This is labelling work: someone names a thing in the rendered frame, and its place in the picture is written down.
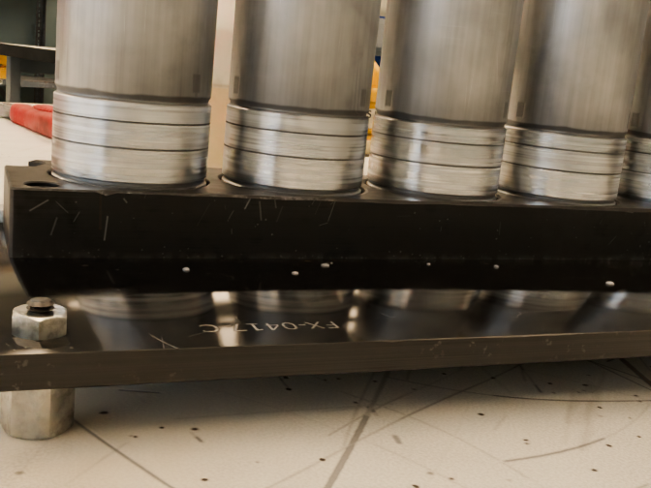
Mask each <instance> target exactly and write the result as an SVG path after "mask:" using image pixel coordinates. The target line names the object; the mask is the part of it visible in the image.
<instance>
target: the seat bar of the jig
mask: <svg viewBox="0 0 651 488"><path fill-rule="evenodd" d="M52 171H53V168H52V167H51V161H49V160H34V161H30V162H28V166H8V165H5V166H4V204H3V228H4V233H5V239H6V245H7V251H8V257H10V258H36V259H560V260H651V203H645V202H639V201H633V200H628V199H623V198H617V199H615V200H614V201H615V202H616V204H615V205H610V206H594V205H578V204H567V203H559V202H552V201H544V200H538V199H532V198H523V197H518V196H513V195H509V194H505V193H501V192H498V193H497V194H495V196H496V197H497V199H496V200H492V201H458V200H445V199H435V198H420V197H413V196H407V195H401V194H396V193H392V192H387V191H383V190H379V189H376V188H373V187H370V186H367V185H366V181H368V180H369V179H368V178H367V175H363V177H362V185H361V187H359V188H360V189H361V194H359V195H354V196H343V197H319V196H302V195H290V194H281V193H272V192H266V191H260V190H254V189H248V188H244V187H239V186H235V185H232V184H229V183H226V182H224V181H222V180H221V179H222V176H223V175H224V174H223V173H222V169H221V168H207V175H206V178H205V179H204V180H205V182H206V186H204V187H200V188H196V189H187V190H133V189H118V188H109V187H100V186H92V185H85V184H79V183H75V182H70V181H65V180H62V179H58V178H55V177H53V176H50V174H51V172H52Z"/></svg>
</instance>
